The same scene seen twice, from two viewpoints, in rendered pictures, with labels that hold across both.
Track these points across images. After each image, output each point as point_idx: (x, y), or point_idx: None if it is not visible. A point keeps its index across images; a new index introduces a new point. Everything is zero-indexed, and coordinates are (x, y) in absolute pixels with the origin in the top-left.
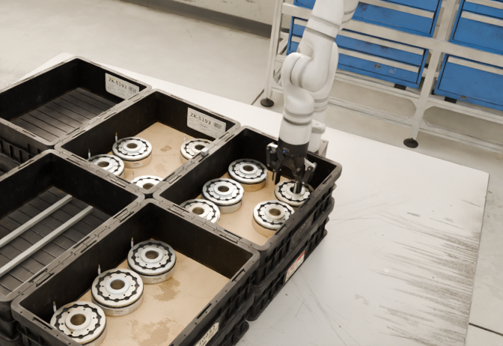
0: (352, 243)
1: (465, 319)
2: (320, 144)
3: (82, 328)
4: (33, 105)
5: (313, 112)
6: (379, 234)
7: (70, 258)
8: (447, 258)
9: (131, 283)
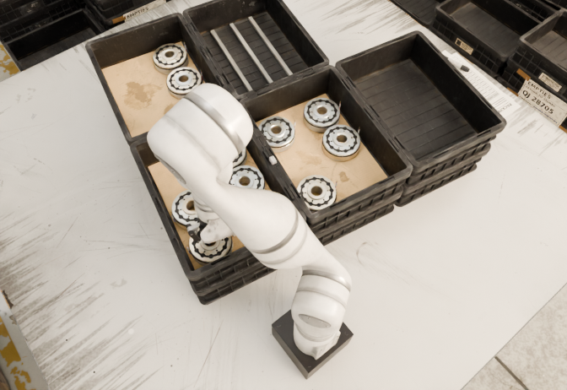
0: (179, 323)
1: (39, 360)
2: (304, 355)
3: (161, 54)
4: (448, 96)
5: (196, 202)
6: (175, 363)
7: (197, 43)
8: None
9: (180, 86)
